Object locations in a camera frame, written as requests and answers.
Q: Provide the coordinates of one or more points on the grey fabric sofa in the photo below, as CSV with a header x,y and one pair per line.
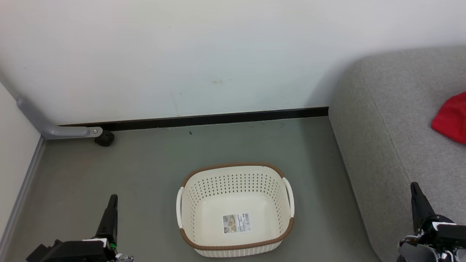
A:
x,y
393,138

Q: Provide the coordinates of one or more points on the grey metal leg with caster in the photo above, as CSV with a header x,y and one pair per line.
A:
x,y
54,131

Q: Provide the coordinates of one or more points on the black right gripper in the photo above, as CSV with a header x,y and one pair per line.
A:
x,y
446,240

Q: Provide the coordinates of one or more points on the grey skirting strip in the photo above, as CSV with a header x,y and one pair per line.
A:
x,y
22,193

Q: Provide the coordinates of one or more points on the black round rubber foot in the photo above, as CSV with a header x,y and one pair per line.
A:
x,y
105,138

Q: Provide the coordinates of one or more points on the red and white garment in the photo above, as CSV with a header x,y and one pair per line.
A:
x,y
453,120

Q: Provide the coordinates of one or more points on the white perforated laundry basket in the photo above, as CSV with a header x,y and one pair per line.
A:
x,y
236,182

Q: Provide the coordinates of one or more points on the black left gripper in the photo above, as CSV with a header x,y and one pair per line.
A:
x,y
83,251

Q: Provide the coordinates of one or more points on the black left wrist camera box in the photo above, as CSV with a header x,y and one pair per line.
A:
x,y
38,254

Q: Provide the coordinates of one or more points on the black baseboard strip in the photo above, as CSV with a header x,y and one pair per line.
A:
x,y
218,118

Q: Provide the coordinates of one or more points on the paper label sticker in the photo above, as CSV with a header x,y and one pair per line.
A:
x,y
236,223

